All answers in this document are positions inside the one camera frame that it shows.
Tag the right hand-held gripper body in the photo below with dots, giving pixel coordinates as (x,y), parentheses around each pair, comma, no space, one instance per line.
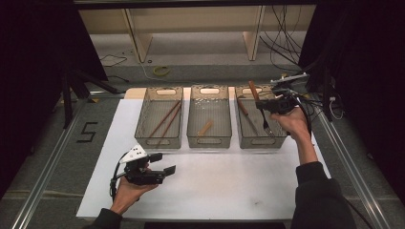
(286,103)

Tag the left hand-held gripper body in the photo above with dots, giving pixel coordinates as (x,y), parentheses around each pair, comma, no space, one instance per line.
(140,176)

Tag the grey translucent plastic bin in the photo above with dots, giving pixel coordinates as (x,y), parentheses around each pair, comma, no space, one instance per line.
(144,120)
(254,143)
(216,114)

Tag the brown wooden chopstick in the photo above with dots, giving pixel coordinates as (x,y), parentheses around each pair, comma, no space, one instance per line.
(172,121)
(165,119)

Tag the person's left hand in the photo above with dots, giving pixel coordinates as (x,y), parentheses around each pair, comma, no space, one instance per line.
(129,194)

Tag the person's right hand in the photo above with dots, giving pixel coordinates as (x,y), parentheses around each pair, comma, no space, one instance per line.
(294,124)

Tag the black tripod stand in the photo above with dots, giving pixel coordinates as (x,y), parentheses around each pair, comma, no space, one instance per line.
(326,95)
(67,105)

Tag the white table cover sheet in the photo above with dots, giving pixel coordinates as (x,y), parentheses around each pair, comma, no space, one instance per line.
(207,191)

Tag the yellow tape roll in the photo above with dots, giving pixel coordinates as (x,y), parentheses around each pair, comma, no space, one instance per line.
(155,70)

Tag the black curtain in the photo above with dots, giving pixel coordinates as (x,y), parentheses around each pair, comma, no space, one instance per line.
(375,79)
(31,63)

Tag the beige wooden table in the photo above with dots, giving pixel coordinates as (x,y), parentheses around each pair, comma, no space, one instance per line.
(191,19)

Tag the aluminium frame rail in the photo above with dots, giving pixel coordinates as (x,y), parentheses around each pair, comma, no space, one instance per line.
(47,168)
(105,93)
(356,171)

